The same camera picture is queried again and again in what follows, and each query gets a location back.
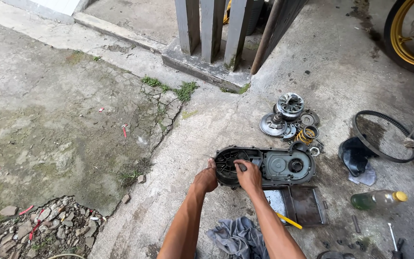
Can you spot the person's right fingers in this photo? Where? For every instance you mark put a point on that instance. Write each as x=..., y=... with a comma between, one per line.
x=241, y=164

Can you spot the rusty metal tray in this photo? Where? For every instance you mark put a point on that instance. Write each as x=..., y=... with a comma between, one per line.
x=302, y=205

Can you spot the silver finned pulley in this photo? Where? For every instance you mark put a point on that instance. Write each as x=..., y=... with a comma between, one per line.
x=289, y=105

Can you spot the grey paper scrap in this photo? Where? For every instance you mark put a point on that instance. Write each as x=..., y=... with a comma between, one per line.
x=367, y=178

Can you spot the pile of stone rubble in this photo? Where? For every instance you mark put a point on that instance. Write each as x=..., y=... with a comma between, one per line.
x=41, y=230

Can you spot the person's left hand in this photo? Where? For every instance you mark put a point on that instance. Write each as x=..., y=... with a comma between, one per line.
x=204, y=180

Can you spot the rusty metal pole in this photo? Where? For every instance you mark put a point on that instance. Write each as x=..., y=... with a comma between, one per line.
x=266, y=39

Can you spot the yellow coil spring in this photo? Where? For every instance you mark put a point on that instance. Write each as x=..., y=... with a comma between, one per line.
x=306, y=135

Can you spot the group of small black bolts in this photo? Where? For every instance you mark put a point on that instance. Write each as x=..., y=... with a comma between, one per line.
x=352, y=245

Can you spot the toothed silver pulley gear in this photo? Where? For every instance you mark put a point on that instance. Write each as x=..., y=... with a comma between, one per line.
x=272, y=126

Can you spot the person's right hand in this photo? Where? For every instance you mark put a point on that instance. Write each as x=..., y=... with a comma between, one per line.
x=251, y=178

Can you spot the dark round part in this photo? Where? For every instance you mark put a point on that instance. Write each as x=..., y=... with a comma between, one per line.
x=334, y=255

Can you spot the black plastic cover piece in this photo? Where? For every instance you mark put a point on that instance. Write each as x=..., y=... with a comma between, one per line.
x=354, y=154

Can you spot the clear bottle with yellow cap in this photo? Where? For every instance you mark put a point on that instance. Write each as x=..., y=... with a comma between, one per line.
x=376, y=199

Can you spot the grey round clutch plate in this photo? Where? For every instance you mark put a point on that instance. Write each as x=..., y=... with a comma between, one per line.
x=309, y=118

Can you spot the gold motorcycle wheel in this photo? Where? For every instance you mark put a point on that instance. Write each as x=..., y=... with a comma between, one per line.
x=395, y=36

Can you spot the grey wooden fence posts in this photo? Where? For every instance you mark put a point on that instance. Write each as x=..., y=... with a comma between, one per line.
x=210, y=28

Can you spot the grey cloth rag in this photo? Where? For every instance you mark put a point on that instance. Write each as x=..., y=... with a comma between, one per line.
x=239, y=239

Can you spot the grey engine transmission cover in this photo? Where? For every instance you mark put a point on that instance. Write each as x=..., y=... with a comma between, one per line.
x=279, y=165

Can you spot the short grey rod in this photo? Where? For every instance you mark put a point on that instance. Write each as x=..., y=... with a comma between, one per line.
x=356, y=224

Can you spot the black rubber drive belt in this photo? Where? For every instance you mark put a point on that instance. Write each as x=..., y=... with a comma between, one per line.
x=359, y=138

